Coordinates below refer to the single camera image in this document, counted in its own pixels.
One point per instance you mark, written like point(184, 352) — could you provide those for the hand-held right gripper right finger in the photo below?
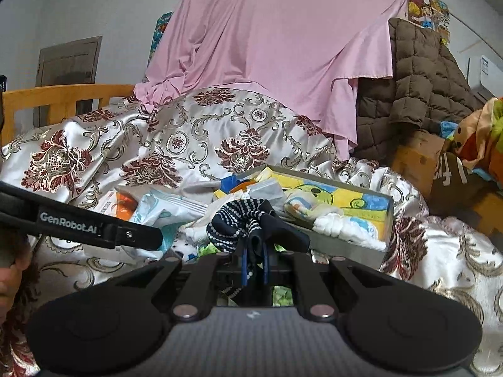
point(267, 267)

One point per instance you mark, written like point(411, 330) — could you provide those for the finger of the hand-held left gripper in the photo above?
point(141, 237)

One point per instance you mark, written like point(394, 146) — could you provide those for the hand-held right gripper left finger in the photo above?
point(244, 269)

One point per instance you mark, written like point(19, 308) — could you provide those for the navy dotted sock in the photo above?
point(235, 220)

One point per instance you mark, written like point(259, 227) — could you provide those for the striped pastel cloth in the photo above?
point(298, 208)

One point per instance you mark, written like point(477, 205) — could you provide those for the blue and yellow cloth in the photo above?
point(226, 186)

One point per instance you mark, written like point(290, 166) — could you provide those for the grey box with cartoon print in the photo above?
point(353, 257)

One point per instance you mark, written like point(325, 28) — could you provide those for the white gauze cloth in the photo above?
point(346, 227)

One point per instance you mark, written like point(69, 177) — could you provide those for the person's left hand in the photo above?
point(11, 282)

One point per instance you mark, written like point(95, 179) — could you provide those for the green snack packet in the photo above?
point(283, 296)

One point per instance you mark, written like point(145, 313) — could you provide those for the light blue wipes packet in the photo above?
point(165, 208)

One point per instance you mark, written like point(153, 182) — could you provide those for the white and orange carton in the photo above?
point(118, 204)

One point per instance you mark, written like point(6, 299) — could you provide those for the white black-dotted cloth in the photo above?
point(186, 247)

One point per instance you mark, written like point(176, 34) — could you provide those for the floral satin blanket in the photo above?
point(196, 141)

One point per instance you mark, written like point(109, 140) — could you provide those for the brown bag with white print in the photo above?
point(452, 180)

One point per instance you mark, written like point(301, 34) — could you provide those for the pink bed sheet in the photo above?
point(275, 47)

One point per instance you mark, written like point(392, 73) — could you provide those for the brown quilted jacket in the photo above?
point(424, 86)

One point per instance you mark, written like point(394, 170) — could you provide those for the colourful cloth pile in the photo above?
point(483, 137)

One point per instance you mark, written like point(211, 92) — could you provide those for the white air conditioner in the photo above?
point(487, 74)

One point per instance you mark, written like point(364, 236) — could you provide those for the grey wall panel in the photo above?
point(66, 63)

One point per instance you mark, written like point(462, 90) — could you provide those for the wooden bed frame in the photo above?
point(416, 161)

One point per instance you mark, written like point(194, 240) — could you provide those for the teal floral wall poster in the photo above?
point(161, 35)

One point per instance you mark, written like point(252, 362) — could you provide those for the cartoon wall poster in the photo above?
point(426, 11)

